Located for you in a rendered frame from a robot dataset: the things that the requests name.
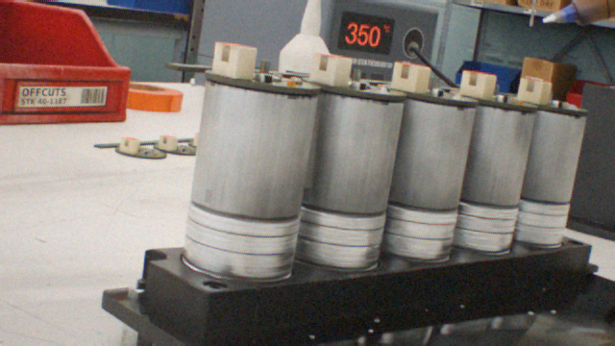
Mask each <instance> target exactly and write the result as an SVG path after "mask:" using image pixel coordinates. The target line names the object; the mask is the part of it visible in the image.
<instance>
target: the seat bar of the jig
mask: <svg viewBox="0 0 615 346"><path fill-rule="evenodd" d="M561 244H562V245H561V247H559V248H541V247H533V246H528V245H523V244H518V243H514V242H512V243H511V247H510V253H508V254H502V255H491V254H481V253H474V252H471V253H468V252H463V251H459V250H456V249H452V250H451V254H450V260H448V261H444V262H417V261H409V260H403V259H394V258H391V257H386V256H382V255H379V259H378V261H377V263H378V265H377V268H375V270H372V271H367V272H339V271H331V270H325V269H318V268H313V267H309V266H305V265H303V264H302V263H299V262H296V261H294V263H293V269H291V277H290V278H289V279H286V280H283V281H278V282H271V283H248V282H239V281H231V280H225V279H219V278H215V277H212V276H211V275H208V274H205V273H202V272H199V271H196V270H194V269H192V268H190V267H188V266H186V265H185V264H184V263H182V261H183V256H184V247H177V248H163V249H158V248H150V249H147V250H145V252H144V261H143V268H142V277H141V279H146V285H147V286H146V294H145V302H144V304H145V305H147V306H148V307H150V308H152V310H154V311H156V312H157V313H159V314H161V315H162V316H164V317H166V318H167V319H169V320H171V321H172V322H174V323H176V324H177V325H179V326H181V327H182V328H184V329H186V330H187V331H189V332H191V333H192V334H196V335H197V336H199V337H201V338H203V339H208V338H210V339H214V338H219V337H225V336H232V335H238V334H249V333H255V332H261V331H268V330H274V329H279V328H285V327H292V326H299V325H305V324H310V323H316V322H322V321H330V320H335V319H341V318H347V317H353V316H360V315H366V314H367V313H372V312H378V311H384V310H391V309H401V308H408V307H414V306H420V305H426V304H432V303H438V302H444V301H450V300H455V299H456V298H462V297H468V296H474V295H480V294H486V293H492V292H498V291H504V290H510V289H516V288H522V286H528V285H534V284H545V283H551V282H557V281H563V280H568V279H573V278H580V277H586V274H587V268H588V264H589V260H590V255H591V251H592V244H589V243H586V242H583V241H580V240H578V239H574V238H571V237H568V236H566V235H565V236H563V240H562V242H561Z"/></svg>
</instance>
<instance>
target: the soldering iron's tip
mask: <svg viewBox="0 0 615 346"><path fill-rule="evenodd" d="M576 21H578V13H577V10H576V7H575V6H574V4H572V5H570V6H568V7H566V8H564V9H562V10H560V11H559V12H556V13H554V14H552V15H550V17H548V18H546V19H544V20H543V23H544V24H554V23H564V22H576Z"/></svg>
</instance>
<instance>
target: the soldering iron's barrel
mask: <svg viewBox="0 0 615 346"><path fill-rule="evenodd" d="M571 2H572V4H574V6H575V7H576V10H577V13H578V21H576V22H577V24H580V25H586V24H588V25H589V24H592V23H596V22H599V21H602V20H606V19H611V18H614V17H615V0H572V1H571Z"/></svg>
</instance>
